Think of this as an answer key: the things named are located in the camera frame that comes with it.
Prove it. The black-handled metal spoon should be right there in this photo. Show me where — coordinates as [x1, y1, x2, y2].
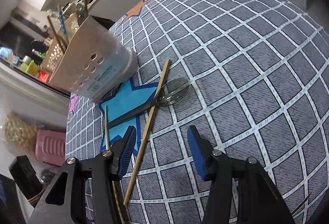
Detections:
[107, 77, 192, 129]

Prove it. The beige plastic utensil holder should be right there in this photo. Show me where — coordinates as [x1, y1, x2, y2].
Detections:
[48, 15, 139, 100]

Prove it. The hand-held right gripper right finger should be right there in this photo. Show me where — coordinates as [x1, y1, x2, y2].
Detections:
[187, 125, 295, 224]

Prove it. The black box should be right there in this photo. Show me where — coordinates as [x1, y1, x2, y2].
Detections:
[8, 155, 45, 208]

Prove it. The dark translucent spoon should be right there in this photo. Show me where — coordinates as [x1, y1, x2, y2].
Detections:
[75, 3, 87, 24]

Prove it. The beige flower-cutout storage cart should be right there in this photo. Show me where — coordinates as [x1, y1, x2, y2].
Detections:
[41, 12, 80, 78]

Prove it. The clear bag of pale nuts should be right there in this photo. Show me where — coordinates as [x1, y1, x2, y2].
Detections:
[4, 111, 39, 154]

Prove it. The red plastic basket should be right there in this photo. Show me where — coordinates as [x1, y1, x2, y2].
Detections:
[37, 70, 50, 83]

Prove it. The pink plastic stool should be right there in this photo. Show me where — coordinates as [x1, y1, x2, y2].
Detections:
[35, 129, 67, 166]

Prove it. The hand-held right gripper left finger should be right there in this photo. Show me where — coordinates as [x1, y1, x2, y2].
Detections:
[29, 125, 138, 224]

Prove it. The blue patterned wooden chopstick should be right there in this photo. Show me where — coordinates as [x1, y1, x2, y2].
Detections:
[57, 4, 70, 47]

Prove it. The grey checked tablecloth with stars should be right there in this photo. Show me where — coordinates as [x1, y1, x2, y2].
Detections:
[65, 0, 329, 224]

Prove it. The grey sliding door frame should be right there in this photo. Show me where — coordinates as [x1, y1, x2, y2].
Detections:
[0, 56, 71, 98]

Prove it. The green plastic basket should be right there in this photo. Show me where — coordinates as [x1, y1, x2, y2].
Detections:
[21, 59, 39, 76]

